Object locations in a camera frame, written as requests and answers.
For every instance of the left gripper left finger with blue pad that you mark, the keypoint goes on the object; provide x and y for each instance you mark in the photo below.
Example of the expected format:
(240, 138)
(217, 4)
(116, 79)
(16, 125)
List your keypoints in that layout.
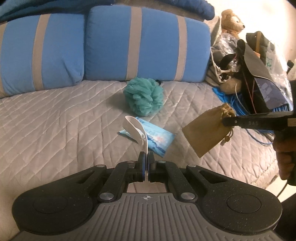
(121, 176)

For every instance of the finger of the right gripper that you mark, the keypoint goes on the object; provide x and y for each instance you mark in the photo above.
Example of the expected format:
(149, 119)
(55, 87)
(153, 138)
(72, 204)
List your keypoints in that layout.
(260, 121)

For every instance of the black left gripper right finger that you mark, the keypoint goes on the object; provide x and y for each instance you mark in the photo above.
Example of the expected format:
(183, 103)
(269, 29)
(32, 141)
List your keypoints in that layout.
(172, 177)

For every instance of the blue tissue pack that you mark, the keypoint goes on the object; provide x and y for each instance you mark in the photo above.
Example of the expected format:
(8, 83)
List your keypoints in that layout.
(158, 139)

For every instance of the white plastic shoehorn strip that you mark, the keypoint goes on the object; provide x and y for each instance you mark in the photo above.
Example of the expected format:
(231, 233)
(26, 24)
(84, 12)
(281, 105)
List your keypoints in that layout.
(137, 132)

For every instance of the tan drawstring pouch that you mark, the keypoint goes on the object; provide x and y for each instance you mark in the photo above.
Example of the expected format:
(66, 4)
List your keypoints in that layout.
(207, 130)

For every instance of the teal mesh bath loofah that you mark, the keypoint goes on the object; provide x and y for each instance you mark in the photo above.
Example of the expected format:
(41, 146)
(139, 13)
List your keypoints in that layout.
(144, 96)

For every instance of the person's right hand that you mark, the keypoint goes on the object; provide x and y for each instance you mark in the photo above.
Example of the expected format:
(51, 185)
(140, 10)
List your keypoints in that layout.
(284, 147)

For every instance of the dark fabric bag pile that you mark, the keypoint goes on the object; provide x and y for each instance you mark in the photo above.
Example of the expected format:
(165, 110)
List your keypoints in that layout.
(247, 74)

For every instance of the grey quilted sofa cover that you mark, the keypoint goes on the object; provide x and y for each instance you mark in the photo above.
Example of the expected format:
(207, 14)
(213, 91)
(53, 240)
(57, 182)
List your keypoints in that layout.
(51, 134)

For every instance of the brown teddy bear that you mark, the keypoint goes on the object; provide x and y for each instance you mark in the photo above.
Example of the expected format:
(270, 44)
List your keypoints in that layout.
(231, 24)

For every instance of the right blue striped cushion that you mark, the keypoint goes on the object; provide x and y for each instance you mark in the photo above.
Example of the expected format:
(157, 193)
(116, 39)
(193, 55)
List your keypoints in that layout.
(125, 42)

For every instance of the blue striped cushion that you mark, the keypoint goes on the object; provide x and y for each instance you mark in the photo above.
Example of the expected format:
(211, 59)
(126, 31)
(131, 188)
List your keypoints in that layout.
(41, 52)
(125, 42)

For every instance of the left blue striped cushion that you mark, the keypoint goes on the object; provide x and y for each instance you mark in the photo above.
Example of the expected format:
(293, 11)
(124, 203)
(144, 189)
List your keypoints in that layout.
(41, 52)

